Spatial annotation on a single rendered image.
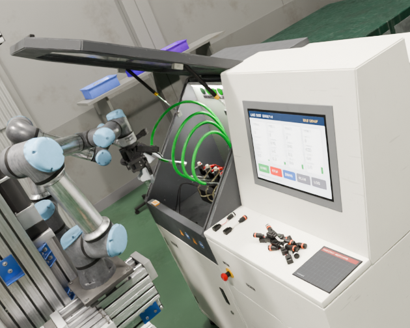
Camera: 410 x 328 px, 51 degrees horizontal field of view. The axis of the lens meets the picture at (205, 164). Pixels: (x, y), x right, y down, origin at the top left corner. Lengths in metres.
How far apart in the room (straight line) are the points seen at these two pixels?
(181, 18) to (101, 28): 1.06
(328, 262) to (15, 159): 1.05
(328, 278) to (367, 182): 0.32
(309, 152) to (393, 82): 0.33
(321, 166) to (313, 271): 0.34
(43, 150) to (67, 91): 3.57
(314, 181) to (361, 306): 0.42
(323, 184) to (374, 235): 0.22
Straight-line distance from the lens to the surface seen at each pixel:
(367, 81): 1.31
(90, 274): 1.78
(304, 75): 1.42
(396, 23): 5.02
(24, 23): 4.96
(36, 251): 1.88
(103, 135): 1.74
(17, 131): 2.12
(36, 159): 1.43
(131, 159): 1.89
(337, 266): 1.46
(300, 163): 1.52
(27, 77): 4.90
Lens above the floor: 1.92
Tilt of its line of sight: 22 degrees down
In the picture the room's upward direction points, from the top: 24 degrees counter-clockwise
